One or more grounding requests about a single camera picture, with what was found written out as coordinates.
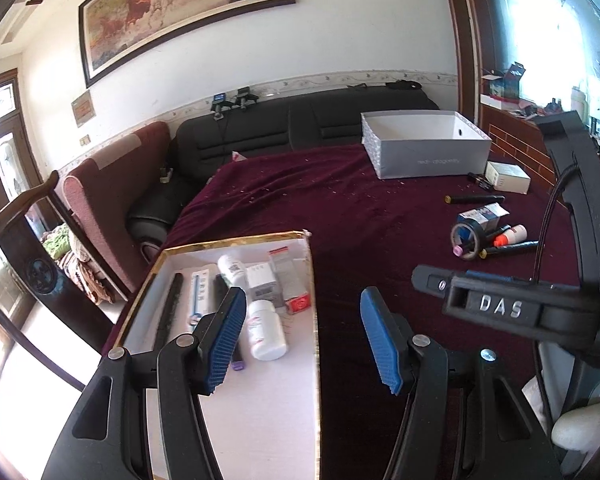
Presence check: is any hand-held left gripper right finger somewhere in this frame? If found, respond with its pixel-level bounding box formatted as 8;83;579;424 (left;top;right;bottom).
360;286;563;480

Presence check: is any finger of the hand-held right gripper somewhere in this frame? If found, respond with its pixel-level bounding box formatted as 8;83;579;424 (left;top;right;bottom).
412;264;531;306

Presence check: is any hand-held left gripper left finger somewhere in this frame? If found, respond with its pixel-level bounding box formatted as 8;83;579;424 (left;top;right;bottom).
40;286;247;480

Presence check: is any white pill bottle red print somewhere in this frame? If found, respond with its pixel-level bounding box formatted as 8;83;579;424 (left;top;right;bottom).
246;300;288;362

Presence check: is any long white blue box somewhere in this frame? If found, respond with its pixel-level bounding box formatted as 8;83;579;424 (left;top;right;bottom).
187;266;216;333

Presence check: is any black marker with purple cap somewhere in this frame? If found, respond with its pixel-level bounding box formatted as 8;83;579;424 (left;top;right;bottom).
214;275;248;372

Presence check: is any black marker with brown cap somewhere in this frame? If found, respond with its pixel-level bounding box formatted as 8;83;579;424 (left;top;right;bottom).
152;272;185;348

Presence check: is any white barcode medicine box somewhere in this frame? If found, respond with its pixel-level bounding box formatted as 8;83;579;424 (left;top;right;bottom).
245;262;283;311

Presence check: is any white bottle with grey label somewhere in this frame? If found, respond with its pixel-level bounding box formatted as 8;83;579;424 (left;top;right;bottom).
216;254;248;288

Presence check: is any white gold-edged box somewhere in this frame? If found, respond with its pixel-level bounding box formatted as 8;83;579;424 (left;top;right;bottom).
105;231;322;480

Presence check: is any grey box with red end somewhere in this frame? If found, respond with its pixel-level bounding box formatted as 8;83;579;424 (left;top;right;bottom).
269;246;312;315

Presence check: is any person's right hand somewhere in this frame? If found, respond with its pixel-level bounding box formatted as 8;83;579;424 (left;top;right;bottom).
552;374;600;452

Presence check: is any black tape roll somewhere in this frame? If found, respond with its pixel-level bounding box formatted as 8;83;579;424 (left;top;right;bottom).
450;220;487;261

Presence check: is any black marker with yellow tip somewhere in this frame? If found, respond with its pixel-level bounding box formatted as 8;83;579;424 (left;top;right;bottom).
480;241;540;258

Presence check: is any white orange-capped glue bottle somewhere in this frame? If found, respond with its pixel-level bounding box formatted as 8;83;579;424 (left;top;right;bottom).
492;224;528;248

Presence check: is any blue white medicine box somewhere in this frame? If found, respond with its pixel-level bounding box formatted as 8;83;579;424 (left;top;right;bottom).
457;206;493;228

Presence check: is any black marker with gold ends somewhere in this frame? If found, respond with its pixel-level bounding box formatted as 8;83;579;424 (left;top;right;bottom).
445;194;506;206

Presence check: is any white flap medicine box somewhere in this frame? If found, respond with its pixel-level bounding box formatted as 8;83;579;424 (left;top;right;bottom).
482;202;512;226

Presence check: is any grey shoe box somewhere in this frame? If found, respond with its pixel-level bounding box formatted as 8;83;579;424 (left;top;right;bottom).
361;110;493;180

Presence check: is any small cream box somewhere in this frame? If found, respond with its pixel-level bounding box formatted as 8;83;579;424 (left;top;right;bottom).
484;161;532;194

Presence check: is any pile of floral cloth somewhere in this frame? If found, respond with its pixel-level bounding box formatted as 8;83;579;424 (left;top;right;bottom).
40;222;131;306

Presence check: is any maroon armchair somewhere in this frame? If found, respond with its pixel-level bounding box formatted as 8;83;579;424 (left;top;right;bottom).
62;120;173;301

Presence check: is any red white flat box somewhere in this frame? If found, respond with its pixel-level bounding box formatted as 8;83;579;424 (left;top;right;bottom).
481;92;521;111

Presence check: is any dark wooden chair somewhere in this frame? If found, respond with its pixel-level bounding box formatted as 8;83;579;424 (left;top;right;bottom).
0;170;116;356

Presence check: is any black leather sofa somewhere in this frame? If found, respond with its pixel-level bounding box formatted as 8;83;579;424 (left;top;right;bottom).
127;85;441;256

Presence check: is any blue printed package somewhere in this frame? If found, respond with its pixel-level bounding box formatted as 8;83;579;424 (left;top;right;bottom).
500;62;528;98

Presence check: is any white jar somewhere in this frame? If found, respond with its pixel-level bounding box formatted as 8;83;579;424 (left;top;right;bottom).
570;87;588;121

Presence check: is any wooden glazed door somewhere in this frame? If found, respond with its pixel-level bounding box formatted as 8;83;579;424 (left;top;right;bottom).
0;67;48;226

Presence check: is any framed horse painting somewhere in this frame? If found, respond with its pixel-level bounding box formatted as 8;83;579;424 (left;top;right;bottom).
77;0;297;88

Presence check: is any thin black cable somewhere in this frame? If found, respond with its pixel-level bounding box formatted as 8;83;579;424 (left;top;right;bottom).
531;167;577;283

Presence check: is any small wall plaque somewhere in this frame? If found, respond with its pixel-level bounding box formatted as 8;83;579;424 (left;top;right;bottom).
71;89;97;128

